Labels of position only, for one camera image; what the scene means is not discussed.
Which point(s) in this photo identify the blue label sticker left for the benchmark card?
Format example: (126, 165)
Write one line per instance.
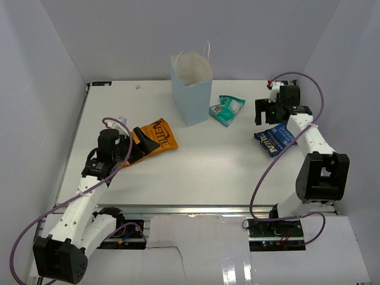
(101, 83)

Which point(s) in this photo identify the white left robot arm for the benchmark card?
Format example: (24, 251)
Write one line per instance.
(63, 254)

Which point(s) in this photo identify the teal snack packet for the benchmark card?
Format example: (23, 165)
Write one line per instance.
(227, 109)

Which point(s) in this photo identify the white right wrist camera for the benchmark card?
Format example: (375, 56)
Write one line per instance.
(274, 88)

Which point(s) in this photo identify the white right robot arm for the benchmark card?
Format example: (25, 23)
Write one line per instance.
(338, 167)

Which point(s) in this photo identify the orange Kettle chips bag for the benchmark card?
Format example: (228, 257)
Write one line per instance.
(160, 132)

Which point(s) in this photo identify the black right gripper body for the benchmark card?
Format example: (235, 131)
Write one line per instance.
(272, 110)

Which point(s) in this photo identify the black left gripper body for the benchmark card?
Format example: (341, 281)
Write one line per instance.
(123, 151)

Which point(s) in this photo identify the light blue paper bag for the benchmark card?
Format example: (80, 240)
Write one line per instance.
(191, 78)

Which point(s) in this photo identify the white front cover paper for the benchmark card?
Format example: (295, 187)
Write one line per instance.
(215, 250)

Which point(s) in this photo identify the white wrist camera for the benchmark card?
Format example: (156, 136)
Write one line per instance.
(119, 124)
(274, 88)

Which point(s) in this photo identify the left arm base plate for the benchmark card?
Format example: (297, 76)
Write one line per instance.
(129, 238)

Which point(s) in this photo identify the blue Kettle chips bag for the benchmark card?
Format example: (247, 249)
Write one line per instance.
(275, 139)

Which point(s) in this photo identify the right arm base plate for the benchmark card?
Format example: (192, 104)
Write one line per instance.
(274, 236)

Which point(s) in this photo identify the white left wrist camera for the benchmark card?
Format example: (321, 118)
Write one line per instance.
(119, 124)

